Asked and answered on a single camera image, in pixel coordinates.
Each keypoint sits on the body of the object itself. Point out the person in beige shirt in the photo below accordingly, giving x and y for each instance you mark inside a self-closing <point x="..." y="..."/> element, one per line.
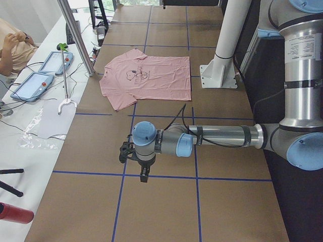
<point x="17" y="49"/>

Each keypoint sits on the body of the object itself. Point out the pink Snoopy t-shirt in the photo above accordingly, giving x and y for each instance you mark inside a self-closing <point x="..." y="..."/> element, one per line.
<point x="136" y="76"/>

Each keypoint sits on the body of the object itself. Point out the aluminium frame post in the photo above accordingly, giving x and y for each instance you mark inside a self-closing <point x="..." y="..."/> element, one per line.
<point x="70" y="20"/>

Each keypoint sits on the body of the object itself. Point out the black power adapter box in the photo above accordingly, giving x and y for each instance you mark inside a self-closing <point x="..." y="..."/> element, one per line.
<point x="100" y="32"/>

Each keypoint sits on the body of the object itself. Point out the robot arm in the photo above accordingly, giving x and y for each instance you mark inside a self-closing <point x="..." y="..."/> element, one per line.
<point x="297" y="137"/>

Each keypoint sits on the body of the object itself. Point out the clear plastic bag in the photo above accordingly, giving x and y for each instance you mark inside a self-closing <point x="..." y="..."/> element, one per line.
<point x="48" y="129"/>

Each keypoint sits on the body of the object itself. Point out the near blue teach pendant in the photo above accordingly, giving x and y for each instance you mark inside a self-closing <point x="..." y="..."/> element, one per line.
<point x="33" y="87"/>

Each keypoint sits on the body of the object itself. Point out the far blue teach pendant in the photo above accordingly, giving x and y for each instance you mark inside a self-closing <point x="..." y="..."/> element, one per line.
<point x="54" y="64"/>

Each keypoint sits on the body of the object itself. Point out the blue teach pendant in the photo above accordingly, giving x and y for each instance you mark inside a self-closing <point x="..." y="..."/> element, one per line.
<point x="54" y="64"/>
<point x="33" y="87"/>

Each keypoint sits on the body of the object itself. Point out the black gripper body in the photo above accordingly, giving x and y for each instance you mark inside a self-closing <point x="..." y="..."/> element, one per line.
<point x="145" y="163"/>

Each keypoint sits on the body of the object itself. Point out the reacher grabber stick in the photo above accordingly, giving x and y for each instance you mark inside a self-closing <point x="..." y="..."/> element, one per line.
<point x="67" y="100"/>

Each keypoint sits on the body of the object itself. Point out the red cylinder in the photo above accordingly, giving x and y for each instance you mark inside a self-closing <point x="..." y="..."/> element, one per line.
<point x="16" y="214"/>

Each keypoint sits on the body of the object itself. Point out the white camera pole with base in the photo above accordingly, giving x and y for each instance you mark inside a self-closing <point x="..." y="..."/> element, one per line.
<point x="220" y="73"/>

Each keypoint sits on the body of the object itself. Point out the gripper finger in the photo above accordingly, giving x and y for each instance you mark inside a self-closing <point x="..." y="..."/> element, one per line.
<point x="146" y="178"/>
<point x="142" y="178"/>

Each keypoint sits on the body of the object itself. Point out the black keyboard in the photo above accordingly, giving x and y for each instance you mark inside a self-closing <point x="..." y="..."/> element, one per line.
<point x="69" y="36"/>

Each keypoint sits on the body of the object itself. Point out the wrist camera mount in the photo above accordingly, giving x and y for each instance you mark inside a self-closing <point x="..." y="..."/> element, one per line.
<point x="127" y="150"/>

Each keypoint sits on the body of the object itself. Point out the black tripod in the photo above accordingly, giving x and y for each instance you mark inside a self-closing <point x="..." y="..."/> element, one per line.
<point x="9" y="188"/>

